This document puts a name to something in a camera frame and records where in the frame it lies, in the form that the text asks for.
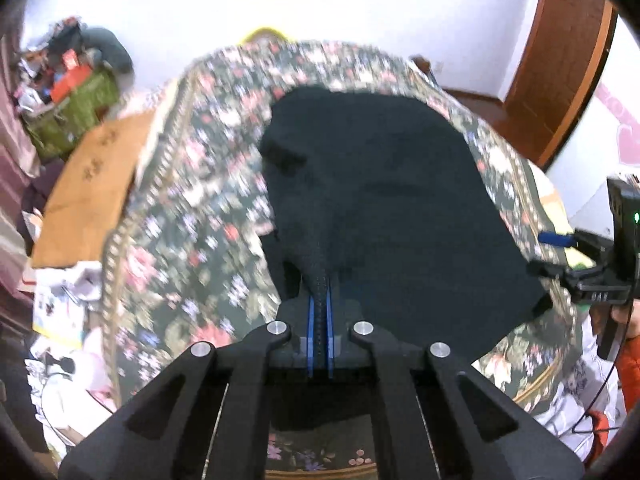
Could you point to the dark cloth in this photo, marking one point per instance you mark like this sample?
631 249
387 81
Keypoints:
42 187

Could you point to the white wardrobe door heart stickers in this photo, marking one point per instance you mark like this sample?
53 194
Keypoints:
590 160

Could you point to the pile of papers and books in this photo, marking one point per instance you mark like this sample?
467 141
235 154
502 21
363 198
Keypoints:
60 305

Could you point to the orange box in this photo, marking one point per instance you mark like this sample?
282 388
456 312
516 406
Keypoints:
67 85

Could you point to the grey backpack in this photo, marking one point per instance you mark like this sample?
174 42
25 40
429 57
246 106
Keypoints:
424 69

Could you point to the white printed bedsheet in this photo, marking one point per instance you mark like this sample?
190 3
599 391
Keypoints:
570 400

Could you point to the striped pink curtain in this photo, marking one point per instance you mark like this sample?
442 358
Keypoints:
10 170

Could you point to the person's right forearm orange sleeve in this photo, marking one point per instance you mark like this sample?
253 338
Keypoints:
631 370

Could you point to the yellow foam tube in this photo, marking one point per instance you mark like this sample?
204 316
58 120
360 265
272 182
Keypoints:
265 34

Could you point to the green floral storage bag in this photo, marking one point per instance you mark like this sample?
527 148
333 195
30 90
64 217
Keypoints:
75 110

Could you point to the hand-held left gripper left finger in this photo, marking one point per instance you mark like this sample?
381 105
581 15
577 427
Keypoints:
311 340

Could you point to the person's right hand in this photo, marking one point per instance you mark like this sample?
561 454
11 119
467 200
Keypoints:
627 321

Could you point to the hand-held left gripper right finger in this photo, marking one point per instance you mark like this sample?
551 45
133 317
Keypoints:
330 340

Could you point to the brown wooden door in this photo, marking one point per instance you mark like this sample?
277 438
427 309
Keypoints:
555 60

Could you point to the wooden lap desk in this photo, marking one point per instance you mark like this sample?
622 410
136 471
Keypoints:
80 195

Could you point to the dark floral blanket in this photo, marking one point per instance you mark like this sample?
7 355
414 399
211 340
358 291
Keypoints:
200 210

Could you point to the black elephant print t-shirt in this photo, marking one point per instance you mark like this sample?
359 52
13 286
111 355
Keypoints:
375 185

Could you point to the grey plush toy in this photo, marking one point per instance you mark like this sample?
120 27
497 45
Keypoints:
107 47

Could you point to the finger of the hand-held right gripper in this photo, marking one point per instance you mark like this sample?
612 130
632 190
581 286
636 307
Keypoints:
555 239
547 269

